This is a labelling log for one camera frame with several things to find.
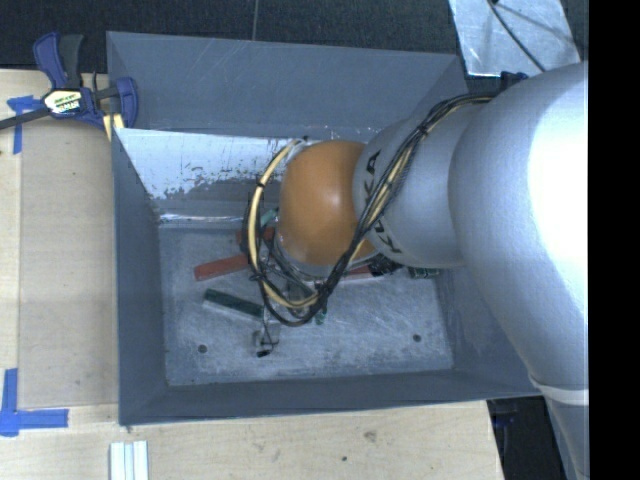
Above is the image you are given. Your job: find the black cylinder on white bracket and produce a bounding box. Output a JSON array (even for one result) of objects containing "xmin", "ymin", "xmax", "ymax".
[{"xmin": 368, "ymin": 254, "xmax": 404, "ymax": 277}]

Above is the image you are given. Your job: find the pale wood board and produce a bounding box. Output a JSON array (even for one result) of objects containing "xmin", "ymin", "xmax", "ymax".
[{"xmin": 18, "ymin": 117, "xmax": 121, "ymax": 410}]

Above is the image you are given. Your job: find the grey metal bin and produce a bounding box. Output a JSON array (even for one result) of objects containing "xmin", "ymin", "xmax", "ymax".
[{"xmin": 104, "ymin": 30, "xmax": 542, "ymax": 427}]

